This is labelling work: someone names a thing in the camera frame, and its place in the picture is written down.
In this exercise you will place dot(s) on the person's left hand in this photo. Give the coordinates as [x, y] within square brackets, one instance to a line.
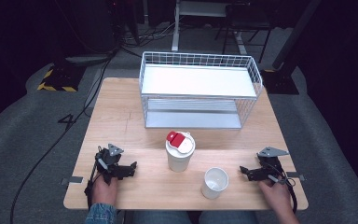
[105, 191]

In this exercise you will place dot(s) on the grey tape piece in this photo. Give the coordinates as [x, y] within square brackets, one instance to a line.
[74, 179]
[293, 175]

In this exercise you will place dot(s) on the black metal stand frame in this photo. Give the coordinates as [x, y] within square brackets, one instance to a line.
[248, 21]

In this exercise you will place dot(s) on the yellow black striped stand base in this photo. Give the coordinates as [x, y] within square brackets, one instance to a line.
[60, 79]

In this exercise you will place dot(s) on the person's right hand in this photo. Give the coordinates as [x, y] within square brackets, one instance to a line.
[276, 196]

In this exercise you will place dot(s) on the white cup with red lid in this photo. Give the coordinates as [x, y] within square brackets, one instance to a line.
[178, 155]

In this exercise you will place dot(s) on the white metal desk frame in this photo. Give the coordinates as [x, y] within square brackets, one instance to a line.
[175, 31]

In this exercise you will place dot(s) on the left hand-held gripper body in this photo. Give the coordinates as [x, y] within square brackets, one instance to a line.
[109, 159]

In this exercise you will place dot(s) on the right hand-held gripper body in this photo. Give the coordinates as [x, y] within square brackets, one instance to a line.
[271, 163]

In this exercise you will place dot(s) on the black slanted post with base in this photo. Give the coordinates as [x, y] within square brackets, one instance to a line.
[281, 79]

